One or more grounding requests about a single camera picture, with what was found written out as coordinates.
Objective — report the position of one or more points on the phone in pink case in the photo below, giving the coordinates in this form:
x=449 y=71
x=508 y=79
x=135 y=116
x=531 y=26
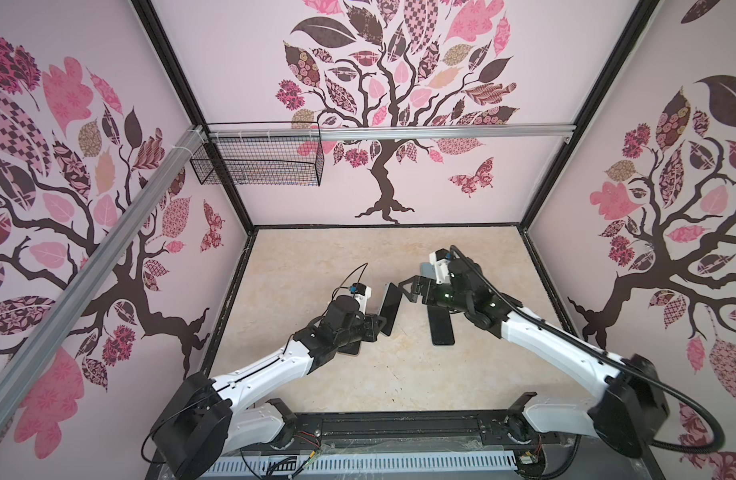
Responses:
x=352 y=348

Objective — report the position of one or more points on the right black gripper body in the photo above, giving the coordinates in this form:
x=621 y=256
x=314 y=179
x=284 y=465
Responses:
x=431 y=290

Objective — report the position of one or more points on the white slotted cable duct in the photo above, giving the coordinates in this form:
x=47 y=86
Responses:
x=340 y=465

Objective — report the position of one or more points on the aluminium rail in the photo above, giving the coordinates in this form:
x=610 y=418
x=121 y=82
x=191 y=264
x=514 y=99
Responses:
x=400 y=133
x=30 y=361

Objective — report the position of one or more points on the black wire basket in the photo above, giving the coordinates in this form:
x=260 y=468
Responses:
x=273 y=153

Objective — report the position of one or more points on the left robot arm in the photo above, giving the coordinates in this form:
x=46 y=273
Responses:
x=209 y=416

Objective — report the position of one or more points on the black smartphone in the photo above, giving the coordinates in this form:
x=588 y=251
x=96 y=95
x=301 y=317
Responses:
x=440 y=324

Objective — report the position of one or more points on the white phone case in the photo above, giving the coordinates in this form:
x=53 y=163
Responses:
x=392 y=309

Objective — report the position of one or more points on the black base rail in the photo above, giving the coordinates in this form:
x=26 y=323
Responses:
x=538 y=455

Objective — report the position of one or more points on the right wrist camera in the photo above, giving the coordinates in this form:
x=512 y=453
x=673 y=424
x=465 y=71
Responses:
x=438 y=269

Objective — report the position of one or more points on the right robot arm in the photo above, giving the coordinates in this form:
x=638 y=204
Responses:
x=621 y=406

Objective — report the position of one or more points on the left aluminium rail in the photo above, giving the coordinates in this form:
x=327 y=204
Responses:
x=30 y=361

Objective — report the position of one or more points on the back aluminium rail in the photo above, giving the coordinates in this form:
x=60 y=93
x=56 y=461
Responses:
x=400 y=133

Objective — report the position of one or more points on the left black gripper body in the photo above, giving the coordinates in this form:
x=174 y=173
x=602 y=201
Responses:
x=364 y=330

